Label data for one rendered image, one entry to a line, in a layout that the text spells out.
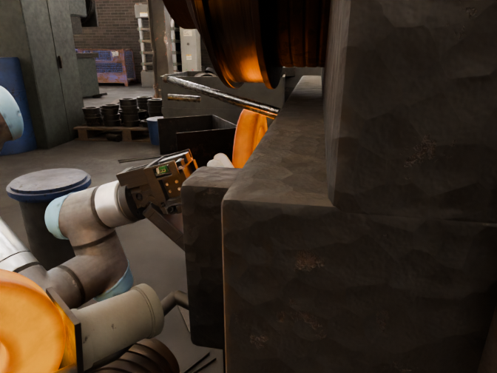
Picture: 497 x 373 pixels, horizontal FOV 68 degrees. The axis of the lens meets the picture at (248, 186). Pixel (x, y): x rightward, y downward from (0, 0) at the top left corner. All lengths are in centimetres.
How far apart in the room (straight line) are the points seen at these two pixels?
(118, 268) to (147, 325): 27
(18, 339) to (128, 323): 10
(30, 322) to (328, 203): 28
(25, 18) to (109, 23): 817
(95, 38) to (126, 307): 1215
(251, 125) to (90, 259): 34
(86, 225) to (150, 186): 14
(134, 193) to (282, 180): 43
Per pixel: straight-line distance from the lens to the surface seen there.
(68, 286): 64
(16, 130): 88
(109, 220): 63
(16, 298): 36
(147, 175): 57
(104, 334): 41
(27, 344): 39
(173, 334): 143
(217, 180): 43
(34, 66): 416
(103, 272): 67
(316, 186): 20
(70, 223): 67
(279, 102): 306
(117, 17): 1211
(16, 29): 420
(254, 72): 56
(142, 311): 42
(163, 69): 775
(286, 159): 25
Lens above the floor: 94
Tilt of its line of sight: 20 degrees down
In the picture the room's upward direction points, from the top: straight up
